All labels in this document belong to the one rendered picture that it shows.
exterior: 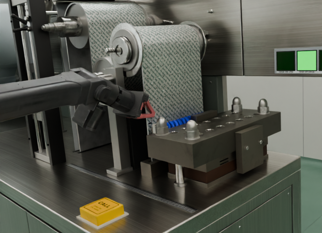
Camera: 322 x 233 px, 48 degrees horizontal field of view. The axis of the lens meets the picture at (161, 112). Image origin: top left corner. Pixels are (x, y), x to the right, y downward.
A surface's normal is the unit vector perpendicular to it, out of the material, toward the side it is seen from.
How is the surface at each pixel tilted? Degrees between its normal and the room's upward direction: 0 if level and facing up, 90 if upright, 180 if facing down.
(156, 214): 0
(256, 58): 90
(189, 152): 90
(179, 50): 90
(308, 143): 90
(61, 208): 0
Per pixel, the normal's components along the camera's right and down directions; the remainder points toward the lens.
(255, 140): 0.68, 0.08
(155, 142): -0.73, 0.18
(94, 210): -0.08, -0.98
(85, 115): -0.36, -0.06
